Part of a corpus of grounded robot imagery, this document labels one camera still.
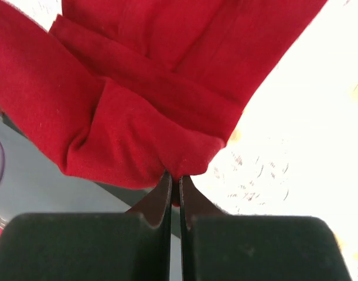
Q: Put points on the red t shirt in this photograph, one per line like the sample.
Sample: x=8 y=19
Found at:
x=120 y=92

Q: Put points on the floral patterned table mat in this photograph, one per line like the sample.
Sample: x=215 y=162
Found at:
x=294 y=149

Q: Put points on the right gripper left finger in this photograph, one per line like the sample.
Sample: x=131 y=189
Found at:
x=134 y=245

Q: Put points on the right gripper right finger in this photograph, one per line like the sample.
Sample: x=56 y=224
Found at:
x=219 y=246

